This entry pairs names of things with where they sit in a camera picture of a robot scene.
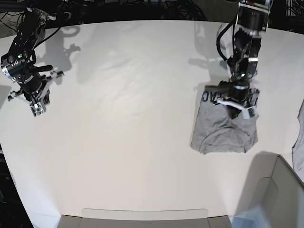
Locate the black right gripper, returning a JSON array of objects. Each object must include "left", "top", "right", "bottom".
[{"left": 16, "top": 72, "right": 51, "bottom": 105}]

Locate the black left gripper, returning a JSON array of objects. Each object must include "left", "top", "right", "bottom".
[{"left": 218, "top": 81, "right": 254, "bottom": 119}]

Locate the grey T-shirt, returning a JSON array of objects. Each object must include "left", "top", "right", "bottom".
[{"left": 190, "top": 85, "right": 258, "bottom": 154}]

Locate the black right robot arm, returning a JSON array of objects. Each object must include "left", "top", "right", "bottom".
[{"left": 0, "top": 8, "right": 56, "bottom": 105}]

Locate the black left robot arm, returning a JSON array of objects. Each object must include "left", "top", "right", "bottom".
[{"left": 214, "top": 0, "right": 273, "bottom": 119}]

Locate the grey cloth at right edge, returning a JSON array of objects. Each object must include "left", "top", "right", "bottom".
[{"left": 292, "top": 102, "right": 304, "bottom": 182}]

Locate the grey cardboard box right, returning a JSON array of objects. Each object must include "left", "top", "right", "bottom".
[{"left": 230, "top": 155, "right": 304, "bottom": 228}]

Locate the grey tray at bottom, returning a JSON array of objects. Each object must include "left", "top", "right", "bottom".
[{"left": 58, "top": 209, "right": 232, "bottom": 228}]

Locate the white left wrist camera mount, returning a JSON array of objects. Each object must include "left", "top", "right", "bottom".
[{"left": 214, "top": 98, "right": 258, "bottom": 119}]

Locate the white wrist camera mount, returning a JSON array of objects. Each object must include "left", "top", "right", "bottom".
[
  {"left": 7, "top": 71, "right": 64, "bottom": 117},
  {"left": 214, "top": 98, "right": 258, "bottom": 119}
]

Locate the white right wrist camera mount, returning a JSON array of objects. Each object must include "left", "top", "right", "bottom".
[{"left": 7, "top": 71, "right": 64, "bottom": 117}]

